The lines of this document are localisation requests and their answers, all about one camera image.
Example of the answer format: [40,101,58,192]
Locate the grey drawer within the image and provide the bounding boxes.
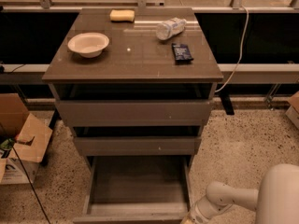
[56,101,212,127]
[74,156,192,224]
[74,137,201,156]

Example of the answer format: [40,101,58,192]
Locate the dark blue snack packet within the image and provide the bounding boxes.
[172,43,193,62]

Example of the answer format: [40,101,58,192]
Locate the white paper bowl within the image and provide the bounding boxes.
[67,33,109,58]

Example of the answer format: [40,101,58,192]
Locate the white cable on wall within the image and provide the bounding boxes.
[214,5,250,94]

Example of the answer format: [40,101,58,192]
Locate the black cable on floor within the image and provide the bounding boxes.
[0,121,52,224]

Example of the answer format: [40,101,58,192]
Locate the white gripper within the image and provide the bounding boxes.
[180,203,214,224]

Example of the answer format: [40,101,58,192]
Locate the cardboard box right edge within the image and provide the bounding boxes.
[286,91,299,129]

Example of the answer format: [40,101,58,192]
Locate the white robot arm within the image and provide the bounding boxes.
[180,164,299,224]

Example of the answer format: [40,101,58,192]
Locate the yellow sponge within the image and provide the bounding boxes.
[110,9,135,22]

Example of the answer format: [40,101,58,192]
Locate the grey middle drawer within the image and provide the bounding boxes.
[74,137,201,156]

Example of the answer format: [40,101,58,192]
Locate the grey top drawer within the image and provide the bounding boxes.
[56,101,212,127]

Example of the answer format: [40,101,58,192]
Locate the grey drawer cabinet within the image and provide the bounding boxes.
[41,7,224,173]

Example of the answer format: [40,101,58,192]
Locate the grey bottom drawer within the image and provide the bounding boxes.
[74,156,192,224]

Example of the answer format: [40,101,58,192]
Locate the clear plastic water bottle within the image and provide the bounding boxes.
[156,18,187,40]

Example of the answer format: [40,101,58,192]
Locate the open cardboard box left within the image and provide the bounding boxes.
[0,93,52,185]

